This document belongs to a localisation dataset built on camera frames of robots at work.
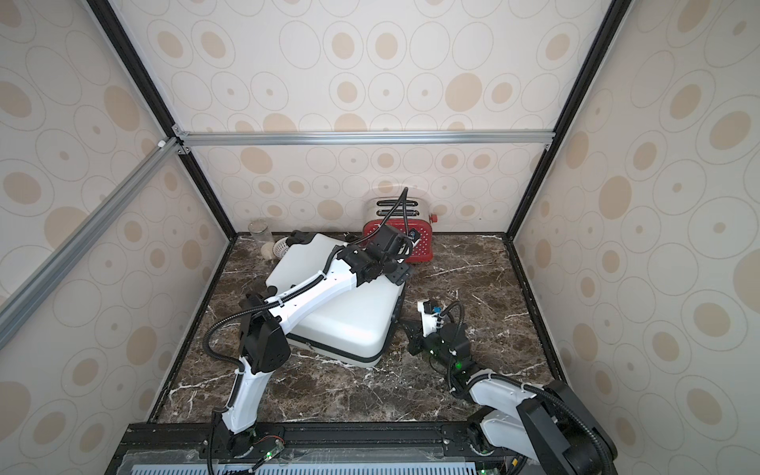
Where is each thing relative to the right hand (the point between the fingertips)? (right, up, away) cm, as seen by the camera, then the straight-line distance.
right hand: (414, 320), depth 84 cm
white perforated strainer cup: (-48, +22, +28) cm, 60 cm away
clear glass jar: (-52, +26, +19) cm, 61 cm away
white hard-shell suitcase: (-16, 0, -10) cm, 19 cm away
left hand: (-2, +17, +2) cm, 17 cm away
